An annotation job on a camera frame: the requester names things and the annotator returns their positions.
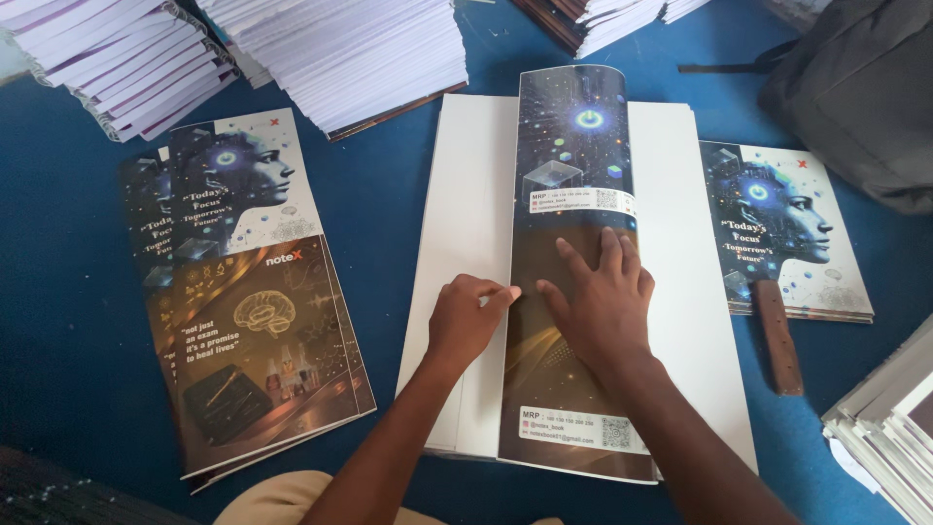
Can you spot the dark speckled cloth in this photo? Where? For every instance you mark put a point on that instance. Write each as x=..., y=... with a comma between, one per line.
x=73, y=492

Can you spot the glossy printed cover sheet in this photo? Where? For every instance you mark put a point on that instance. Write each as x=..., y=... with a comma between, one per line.
x=572, y=146

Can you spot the heap of grey-white boards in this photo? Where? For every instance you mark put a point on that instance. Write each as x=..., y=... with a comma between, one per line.
x=889, y=430

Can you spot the tall stack of white notebooks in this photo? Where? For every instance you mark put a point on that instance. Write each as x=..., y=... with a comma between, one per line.
x=350, y=58

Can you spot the grey backpack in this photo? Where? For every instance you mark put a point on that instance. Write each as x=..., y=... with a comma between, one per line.
x=853, y=95

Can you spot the person's right hand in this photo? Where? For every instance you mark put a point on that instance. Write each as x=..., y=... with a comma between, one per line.
x=605, y=321

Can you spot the small pile of face-print covers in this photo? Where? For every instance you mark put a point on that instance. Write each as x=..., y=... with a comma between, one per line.
x=787, y=219

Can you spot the person's left hand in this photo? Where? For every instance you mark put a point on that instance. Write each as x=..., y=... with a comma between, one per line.
x=459, y=324

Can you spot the pile of printed cover sheets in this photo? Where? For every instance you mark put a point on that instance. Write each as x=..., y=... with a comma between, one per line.
x=248, y=306

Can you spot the brown wooden stick tool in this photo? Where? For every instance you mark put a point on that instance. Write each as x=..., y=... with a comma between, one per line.
x=777, y=335

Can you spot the small stack of white booklets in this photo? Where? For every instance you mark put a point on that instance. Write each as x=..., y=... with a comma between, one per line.
x=681, y=9

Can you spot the block of white paper sheets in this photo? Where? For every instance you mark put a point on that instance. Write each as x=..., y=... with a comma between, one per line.
x=470, y=219

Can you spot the stack of brown-edged notebooks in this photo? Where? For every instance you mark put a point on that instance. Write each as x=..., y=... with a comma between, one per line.
x=590, y=22

